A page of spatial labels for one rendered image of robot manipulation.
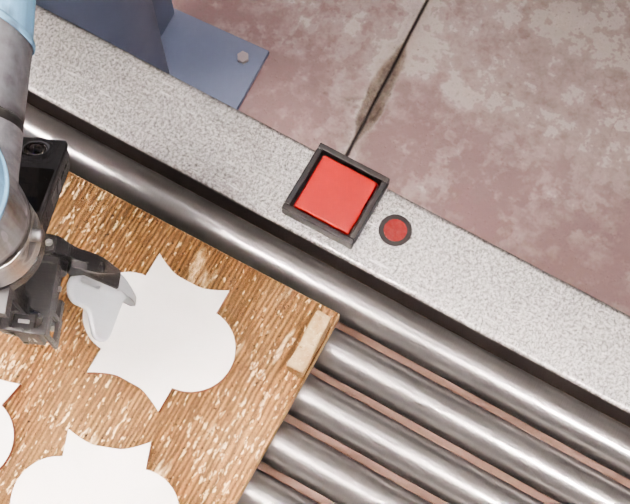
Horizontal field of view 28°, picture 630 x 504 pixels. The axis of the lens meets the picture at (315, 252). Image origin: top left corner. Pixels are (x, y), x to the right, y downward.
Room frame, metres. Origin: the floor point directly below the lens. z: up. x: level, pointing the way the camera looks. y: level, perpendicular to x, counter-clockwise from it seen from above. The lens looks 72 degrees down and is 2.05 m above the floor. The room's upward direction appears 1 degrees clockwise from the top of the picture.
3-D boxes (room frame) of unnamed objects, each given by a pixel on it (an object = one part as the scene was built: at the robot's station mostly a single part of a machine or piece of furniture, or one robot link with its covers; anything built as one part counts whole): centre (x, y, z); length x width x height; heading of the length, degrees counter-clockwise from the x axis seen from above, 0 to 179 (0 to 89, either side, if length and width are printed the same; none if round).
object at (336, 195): (0.41, -0.02, 0.92); 0.06 x 0.06 x 0.01; 62
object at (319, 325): (0.26, 0.00, 0.95); 0.06 x 0.02 x 0.03; 153
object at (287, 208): (0.41, -0.02, 0.92); 0.08 x 0.08 x 0.02; 62
